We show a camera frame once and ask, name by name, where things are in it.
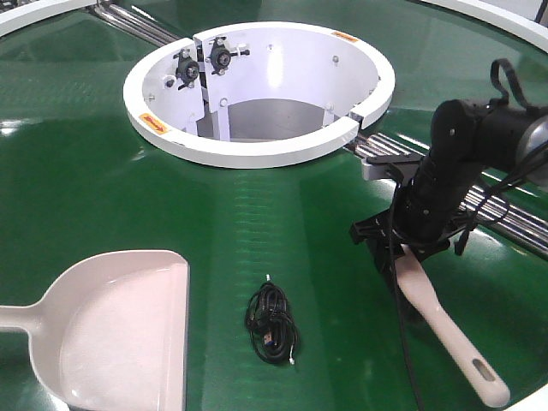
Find black bearing mount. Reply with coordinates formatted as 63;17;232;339
173;49;200;91
205;36;251;75

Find right black bearing mount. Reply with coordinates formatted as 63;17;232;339
205;36;251;75

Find rear chrome conveyor rollers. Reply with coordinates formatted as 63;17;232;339
87;1;181;47

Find black usb cable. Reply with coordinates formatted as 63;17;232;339
244;273;301;366

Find white rim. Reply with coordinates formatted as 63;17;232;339
425;0;547;52
1;0;97;36

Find left black bearing mount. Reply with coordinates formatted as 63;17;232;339
173;49;200;91

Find front orange arrow sticker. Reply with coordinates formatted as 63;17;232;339
139;113;170;135

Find white central conveyor ring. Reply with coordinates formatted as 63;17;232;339
122;21;396;170

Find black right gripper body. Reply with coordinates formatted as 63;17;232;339
349;188;472;261

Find white outer rim right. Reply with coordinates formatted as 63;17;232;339
425;0;547;52

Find beige plastic dustpan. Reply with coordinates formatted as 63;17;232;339
1;249;190;410

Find rear orange arrow sticker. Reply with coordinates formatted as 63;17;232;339
331;31;359;43

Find white outer rim left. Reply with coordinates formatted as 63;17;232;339
1;0;97;36

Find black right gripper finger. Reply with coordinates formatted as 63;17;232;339
368;239;404;278

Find beige hand broom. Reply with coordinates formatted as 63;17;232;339
395;245;510;408

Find orange arrow sticker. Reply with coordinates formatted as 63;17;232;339
331;31;359;43
139;113;170;135

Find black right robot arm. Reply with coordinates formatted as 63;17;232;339
350;58;547;277

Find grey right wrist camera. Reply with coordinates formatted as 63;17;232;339
361;153;423;185

